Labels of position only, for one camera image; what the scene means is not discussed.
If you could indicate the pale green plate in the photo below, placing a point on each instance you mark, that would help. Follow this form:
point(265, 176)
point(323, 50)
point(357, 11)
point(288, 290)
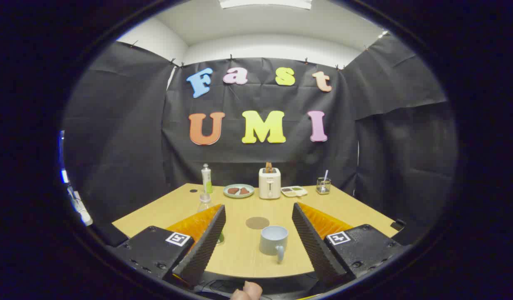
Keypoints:
point(238, 194)

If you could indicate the small black device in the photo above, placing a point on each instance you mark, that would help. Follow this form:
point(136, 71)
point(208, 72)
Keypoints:
point(398, 225)

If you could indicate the white power strip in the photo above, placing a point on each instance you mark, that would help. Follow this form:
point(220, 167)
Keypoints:
point(80, 208)

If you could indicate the clear glass tumbler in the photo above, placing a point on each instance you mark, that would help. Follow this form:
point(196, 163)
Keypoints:
point(323, 187)

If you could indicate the light blue cup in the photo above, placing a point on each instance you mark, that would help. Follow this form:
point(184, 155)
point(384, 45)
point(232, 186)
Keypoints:
point(272, 241)

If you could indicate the clear green label juice bottle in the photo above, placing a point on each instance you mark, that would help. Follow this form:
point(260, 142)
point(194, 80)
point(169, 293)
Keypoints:
point(204, 202)

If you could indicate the round brown coaster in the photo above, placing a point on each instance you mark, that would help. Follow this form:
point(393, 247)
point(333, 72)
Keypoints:
point(257, 223)

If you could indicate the cream toaster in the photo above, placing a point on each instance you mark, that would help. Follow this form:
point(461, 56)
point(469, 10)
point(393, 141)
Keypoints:
point(269, 185)

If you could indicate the white divided tray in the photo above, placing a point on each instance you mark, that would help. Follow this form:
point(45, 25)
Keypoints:
point(294, 191)

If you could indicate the brown bread slice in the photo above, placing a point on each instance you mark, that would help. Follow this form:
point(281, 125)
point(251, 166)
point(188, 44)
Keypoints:
point(269, 167)

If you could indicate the brown food piece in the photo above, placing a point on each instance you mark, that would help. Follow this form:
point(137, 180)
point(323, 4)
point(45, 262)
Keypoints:
point(244, 191)
point(233, 191)

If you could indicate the tall white green bottle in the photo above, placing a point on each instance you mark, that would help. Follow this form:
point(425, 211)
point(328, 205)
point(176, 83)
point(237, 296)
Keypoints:
point(206, 179)

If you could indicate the wooden table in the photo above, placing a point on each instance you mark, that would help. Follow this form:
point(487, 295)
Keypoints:
point(239, 260)

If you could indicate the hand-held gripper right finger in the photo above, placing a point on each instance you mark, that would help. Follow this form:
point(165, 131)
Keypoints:
point(314, 246)

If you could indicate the ceiling light panel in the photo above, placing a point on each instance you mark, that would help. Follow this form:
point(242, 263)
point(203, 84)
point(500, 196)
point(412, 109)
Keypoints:
point(264, 3)

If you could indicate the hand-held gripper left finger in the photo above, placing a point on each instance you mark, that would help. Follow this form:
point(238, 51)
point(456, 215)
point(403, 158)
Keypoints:
point(204, 246)

